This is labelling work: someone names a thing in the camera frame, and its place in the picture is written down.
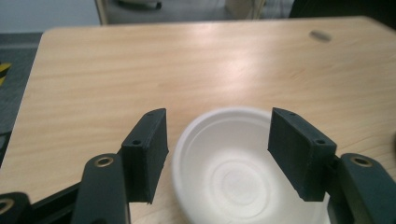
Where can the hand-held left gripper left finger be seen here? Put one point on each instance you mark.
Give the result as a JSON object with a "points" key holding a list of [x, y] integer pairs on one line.
{"points": [[144, 155]]}

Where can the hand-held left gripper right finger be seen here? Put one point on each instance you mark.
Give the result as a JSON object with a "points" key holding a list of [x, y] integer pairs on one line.
{"points": [[300, 155]]}

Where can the white disposable bowl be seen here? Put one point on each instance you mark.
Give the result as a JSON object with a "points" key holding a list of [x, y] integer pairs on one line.
{"points": [[236, 180]]}

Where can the black curtain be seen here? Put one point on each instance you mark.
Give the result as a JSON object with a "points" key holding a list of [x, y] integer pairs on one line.
{"points": [[342, 11]]}

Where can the beige wooden cabinet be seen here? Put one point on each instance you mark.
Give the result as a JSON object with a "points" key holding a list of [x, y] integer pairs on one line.
{"points": [[193, 12]]}

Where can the black striped stand base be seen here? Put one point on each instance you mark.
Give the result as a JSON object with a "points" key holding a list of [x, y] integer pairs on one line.
{"points": [[3, 71]]}

